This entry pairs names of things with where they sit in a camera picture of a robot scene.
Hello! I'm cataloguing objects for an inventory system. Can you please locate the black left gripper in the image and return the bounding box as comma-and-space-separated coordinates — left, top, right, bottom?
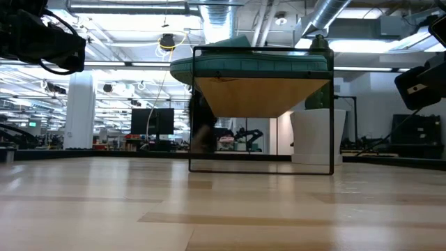
34, 19, 87, 75

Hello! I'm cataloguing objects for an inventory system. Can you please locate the green slide sandal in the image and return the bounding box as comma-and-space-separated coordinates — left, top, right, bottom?
169, 34, 329, 86

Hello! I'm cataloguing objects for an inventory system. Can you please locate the white pillar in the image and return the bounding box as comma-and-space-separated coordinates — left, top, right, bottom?
63, 71, 96, 150

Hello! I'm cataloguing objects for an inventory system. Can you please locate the black background monitor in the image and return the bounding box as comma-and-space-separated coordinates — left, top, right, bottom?
131, 108, 175, 135

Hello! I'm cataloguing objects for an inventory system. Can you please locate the person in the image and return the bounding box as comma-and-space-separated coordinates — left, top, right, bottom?
189, 89, 220, 155

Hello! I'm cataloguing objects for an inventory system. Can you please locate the white ceiling dome sensor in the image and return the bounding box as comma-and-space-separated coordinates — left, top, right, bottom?
274, 11, 289, 26

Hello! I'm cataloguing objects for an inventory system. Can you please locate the green cactus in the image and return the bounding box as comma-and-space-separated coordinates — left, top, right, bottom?
305, 33, 335, 110

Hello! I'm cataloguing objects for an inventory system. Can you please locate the white hexagonal plant pot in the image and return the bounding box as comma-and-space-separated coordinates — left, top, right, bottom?
289, 108, 347, 166

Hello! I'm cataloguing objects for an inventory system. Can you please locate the black background cabinet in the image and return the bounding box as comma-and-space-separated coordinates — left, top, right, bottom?
391, 114, 443, 160

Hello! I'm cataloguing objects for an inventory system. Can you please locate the black ceiling device yellow cable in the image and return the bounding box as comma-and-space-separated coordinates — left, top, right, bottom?
158, 33, 177, 52

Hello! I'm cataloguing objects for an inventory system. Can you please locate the small grey bracket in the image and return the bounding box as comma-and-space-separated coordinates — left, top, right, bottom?
0, 146, 17, 163

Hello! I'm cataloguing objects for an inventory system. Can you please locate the corrugated silver ceiling duct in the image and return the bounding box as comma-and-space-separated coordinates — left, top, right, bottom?
200, 0, 233, 45

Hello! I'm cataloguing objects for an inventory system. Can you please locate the wooden shelf with black frame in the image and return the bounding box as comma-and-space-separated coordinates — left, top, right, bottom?
187, 45, 335, 176

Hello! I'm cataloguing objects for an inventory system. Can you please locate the smooth silver ceiling duct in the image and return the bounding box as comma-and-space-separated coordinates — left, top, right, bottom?
301, 0, 352, 36

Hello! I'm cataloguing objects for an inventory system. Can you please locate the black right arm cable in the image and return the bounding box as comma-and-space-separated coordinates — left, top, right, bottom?
354, 108, 420, 157

